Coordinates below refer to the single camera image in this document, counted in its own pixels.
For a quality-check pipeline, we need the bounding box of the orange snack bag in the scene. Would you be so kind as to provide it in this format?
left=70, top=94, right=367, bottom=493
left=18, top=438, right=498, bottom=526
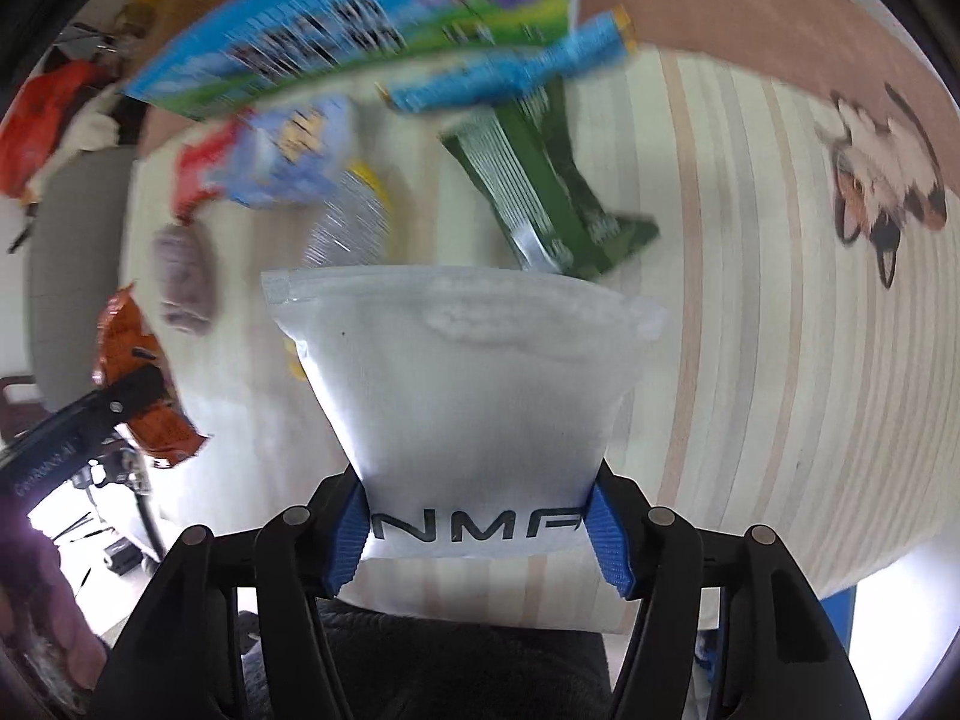
left=93, top=286, right=206, bottom=470

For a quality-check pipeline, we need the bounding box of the mauve cloth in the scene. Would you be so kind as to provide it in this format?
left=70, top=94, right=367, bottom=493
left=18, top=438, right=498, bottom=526
left=151, top=223, right=217, bottom=337

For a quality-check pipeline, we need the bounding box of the red noodle packet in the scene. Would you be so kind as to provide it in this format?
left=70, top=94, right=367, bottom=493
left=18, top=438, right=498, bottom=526
left=172, top=117, right=241, bottom=224

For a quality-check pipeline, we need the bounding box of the white NMAX sock pack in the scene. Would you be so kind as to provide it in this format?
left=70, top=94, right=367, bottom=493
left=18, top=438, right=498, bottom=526
left=262, top=266, right=665, bottom=559

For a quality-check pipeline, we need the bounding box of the silver yellow scrub sponge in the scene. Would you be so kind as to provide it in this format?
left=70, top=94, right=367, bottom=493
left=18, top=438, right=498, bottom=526
left=283, top=157, right=395, bottom=380

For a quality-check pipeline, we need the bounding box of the blue tissue pack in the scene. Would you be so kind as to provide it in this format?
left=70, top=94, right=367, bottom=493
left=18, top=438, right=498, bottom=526
left=223, top=94, right=356, bottom=208

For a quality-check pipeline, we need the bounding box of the green snack bag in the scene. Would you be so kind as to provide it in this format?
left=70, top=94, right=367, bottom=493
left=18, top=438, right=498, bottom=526
left=441, top=78, right=659, bottom=281

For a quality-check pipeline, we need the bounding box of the light blue snack stick packet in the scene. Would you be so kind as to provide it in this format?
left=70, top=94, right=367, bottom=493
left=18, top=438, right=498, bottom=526
left=377, top=7, right=640, bottom=114

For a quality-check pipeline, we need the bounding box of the grey round cushion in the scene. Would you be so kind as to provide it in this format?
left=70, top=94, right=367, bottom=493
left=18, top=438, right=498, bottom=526
left=26, top=146, right=137, bottom=411

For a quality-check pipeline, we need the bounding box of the red plastic bag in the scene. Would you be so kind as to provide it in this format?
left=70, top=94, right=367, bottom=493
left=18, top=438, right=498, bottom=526
left=0, top=60, right=109, bottom=199

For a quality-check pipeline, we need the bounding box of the milk carton cardboard box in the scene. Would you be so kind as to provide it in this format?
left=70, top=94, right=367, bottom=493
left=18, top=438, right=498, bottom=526
left=125, top=0, right=573, bottom=121

